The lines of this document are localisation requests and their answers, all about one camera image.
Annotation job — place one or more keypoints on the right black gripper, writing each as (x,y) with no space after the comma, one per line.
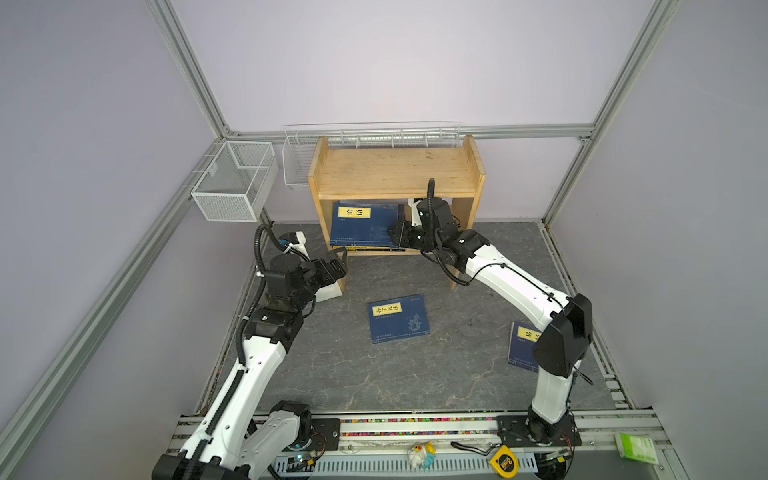
(405,233)

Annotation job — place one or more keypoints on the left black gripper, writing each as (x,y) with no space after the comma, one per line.
(339,269)

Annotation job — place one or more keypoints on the black book gold title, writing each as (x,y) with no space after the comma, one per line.
(372,250)

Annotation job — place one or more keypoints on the blue folder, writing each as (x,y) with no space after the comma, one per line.
(521,342)
(363,225)
(398,318)

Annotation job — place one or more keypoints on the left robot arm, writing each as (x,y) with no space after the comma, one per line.
(252,366)

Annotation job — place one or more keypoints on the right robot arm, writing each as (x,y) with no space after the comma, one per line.
(565,322)

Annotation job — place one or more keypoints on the white tissue pack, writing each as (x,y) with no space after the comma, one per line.
(329,292)

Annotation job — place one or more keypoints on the white mesh box basket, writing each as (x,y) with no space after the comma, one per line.
(236,183)

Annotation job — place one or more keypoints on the small colourful toy figure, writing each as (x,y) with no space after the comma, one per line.
(421,456)

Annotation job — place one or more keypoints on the yellow tape measure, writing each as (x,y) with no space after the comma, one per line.
(505,463)

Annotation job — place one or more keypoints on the green white small box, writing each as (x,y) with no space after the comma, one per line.
(636,448)

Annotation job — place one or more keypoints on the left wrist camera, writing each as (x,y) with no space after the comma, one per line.
(294,243)

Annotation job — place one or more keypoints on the white wire rack basket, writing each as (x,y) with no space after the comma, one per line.
(300,141)

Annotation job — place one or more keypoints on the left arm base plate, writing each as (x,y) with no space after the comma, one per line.
(323,435)

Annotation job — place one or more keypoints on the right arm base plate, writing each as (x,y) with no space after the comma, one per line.
(522,430)

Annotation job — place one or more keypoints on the aluminium rail with cable duct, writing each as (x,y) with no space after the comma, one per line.
(377,445)

